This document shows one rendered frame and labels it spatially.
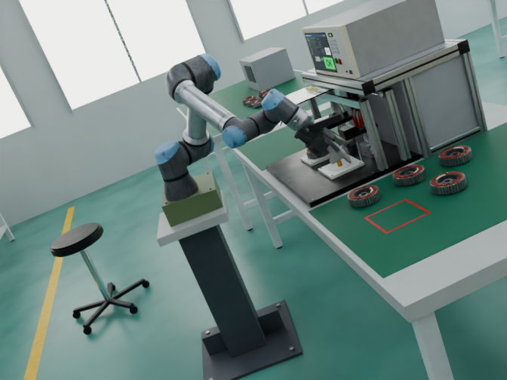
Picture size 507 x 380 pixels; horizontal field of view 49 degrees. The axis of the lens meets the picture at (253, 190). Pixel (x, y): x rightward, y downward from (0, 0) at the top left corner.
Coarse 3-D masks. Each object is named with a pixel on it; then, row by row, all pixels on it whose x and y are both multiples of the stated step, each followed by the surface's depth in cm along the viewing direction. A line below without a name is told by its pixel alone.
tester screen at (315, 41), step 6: (306, 36) 241; (312, 36) 234; (318, 36) 227; (324, 36) 221; (312, 42) 237; (318, 42) 230; (324, 42) 224; (312, 48) 240; (318, 48) 233; (312, 54) 244; (318, 54) 236; (324, 54) 229; (318, 66) 243
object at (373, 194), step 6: (366, 186) 198; (372, 186) 196; (354, 192) 198; (360, 192) 199; (366, 192) 196; (372, 192) 192; (378, 192) 193; (348, 198) 195; (354, 198) 193; (360, 198) 191; (366, 198) 190; (372, 198) 191; (378, 198) 192; (354, 204) 193; (360, 204) 192; (366, 204) 192
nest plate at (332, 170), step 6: (342, 162) 231; (348, 162) 228; (354, 162) 226; (360, 162) 223; (318, 168) 234; (324, 168) 232; (330, 168) 229; (336, 168) 227; (342, 168) 224; (348, 168) 222; (354, 168) 222; (324, 174) 227; (330, 174) 223; (336, 174) 221; (342, 174) 221
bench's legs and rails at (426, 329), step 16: (256, 176) 341; (256, 192) 344; (272, 224) 352; (272, 240) 356; (416, 320) 141; (432, 320) 142; (416, 336) 147; (432, 336) 143; (432, 352) 145; (432, 368) 146; (448, 368) 147
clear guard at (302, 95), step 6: (312, 84) 253; (300, 90) 250; (306, 90) 246; (318, 90) 237; (324, 90) 233; (288, 96) 249; (294, 96) 245; (300, 96) 240; (306, 96) 236; (312, 96) 232; (294, 102) 234; (300, 102) 230
